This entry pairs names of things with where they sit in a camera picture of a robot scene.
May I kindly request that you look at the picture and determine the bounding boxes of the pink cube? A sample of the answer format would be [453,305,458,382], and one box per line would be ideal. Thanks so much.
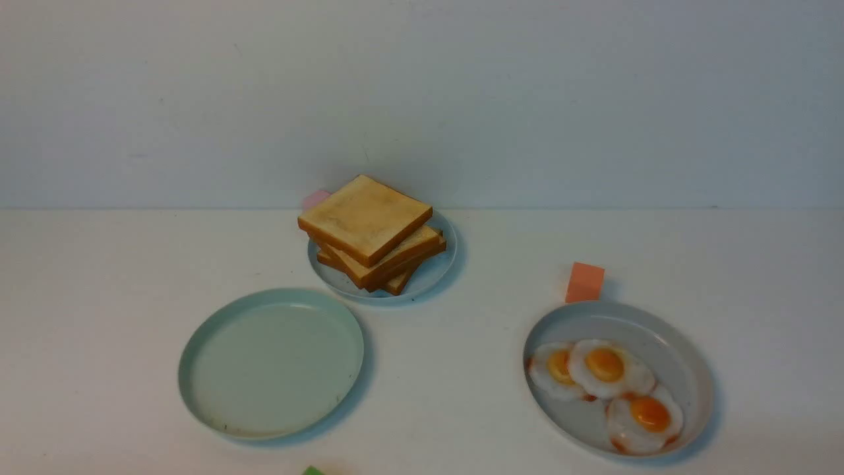
[301,189,332,211]

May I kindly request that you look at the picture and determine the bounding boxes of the light green empty plate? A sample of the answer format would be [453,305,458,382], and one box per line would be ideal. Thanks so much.
[177,288,367,441]

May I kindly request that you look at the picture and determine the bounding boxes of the grey egg plate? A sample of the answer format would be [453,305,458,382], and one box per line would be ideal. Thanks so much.
[522,301,717,462]

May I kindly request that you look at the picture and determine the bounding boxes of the orange cube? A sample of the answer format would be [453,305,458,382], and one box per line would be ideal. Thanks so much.
[564,262,605,304]

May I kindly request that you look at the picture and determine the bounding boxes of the grey bread plate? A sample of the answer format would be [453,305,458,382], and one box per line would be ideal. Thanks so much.
[307,210,460,305]

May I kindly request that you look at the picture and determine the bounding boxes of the fried egg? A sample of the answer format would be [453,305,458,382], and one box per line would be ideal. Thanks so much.
[605,384,684,456]
[567,339,656,400]
[527,342,595,402]

